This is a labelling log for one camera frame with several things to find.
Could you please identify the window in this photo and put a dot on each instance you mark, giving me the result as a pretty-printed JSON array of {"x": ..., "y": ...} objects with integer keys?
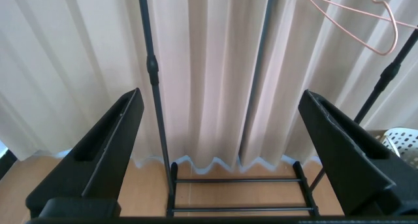
[{"x": 6, "y": 160}]

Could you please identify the white laundry basket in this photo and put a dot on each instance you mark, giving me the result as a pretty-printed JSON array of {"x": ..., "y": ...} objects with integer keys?
[{"x": 401, "y": 130}]

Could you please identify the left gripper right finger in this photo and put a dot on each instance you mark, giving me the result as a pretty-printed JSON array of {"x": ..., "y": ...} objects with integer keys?
[{"x": 356, "y": 171}]

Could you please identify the black clothes rack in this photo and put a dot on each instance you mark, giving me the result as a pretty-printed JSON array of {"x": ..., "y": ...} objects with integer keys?
[{"x": 153, "y": 70}]

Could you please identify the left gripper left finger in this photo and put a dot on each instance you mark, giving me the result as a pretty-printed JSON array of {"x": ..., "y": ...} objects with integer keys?
[{"x": 98, "y": 178}]

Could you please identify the beige curtain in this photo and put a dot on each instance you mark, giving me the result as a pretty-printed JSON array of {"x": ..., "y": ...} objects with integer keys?
[{"x": 212, "y": 70}]

